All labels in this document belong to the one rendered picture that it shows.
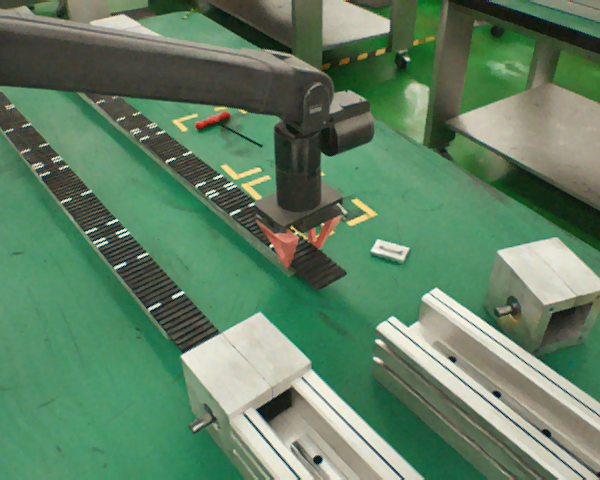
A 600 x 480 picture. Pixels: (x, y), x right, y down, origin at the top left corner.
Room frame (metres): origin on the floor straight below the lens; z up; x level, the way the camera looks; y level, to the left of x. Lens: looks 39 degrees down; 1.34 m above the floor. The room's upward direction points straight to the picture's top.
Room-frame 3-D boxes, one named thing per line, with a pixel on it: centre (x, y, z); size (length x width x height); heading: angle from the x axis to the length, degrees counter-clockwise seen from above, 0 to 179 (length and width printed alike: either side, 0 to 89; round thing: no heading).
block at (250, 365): (0.38, 0.07, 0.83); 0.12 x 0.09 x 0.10; 129
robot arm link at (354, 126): (0.65, -0.02, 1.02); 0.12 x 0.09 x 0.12; 125
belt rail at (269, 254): (1.00, 0.32, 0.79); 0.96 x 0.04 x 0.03; 39
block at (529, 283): (0.52, -0.28, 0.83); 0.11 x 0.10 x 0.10; 108
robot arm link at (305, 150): (0.63, 0.01, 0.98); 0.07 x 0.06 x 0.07; 125
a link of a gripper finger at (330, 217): (0.63, 0.00, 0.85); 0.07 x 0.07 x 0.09; 39
